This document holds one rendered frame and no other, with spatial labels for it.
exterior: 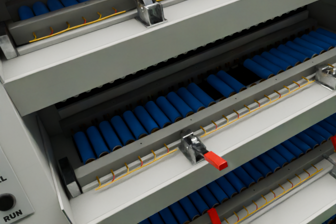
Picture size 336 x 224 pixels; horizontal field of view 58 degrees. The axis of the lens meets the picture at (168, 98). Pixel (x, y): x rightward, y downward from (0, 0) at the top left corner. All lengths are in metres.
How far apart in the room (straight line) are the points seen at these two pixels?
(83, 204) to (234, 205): 0.27
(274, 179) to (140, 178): 0.28
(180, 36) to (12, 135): 0.22
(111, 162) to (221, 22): 0.23
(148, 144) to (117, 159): 0.05
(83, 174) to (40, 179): 0.07
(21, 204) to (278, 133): 0.36
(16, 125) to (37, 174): 0.06
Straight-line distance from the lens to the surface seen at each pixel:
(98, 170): 0.42
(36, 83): 0.35
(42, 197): 0.38
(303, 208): 0.61
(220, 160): 0.37
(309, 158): 0.65
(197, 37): 0.40
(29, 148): 0.36
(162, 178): 0.41
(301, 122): 0.52
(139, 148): 0.42
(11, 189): 0.37
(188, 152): 0.43
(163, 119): 0.46
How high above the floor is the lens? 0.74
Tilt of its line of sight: 16 degrees down
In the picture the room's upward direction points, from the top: 18 degrees counter-clockwise
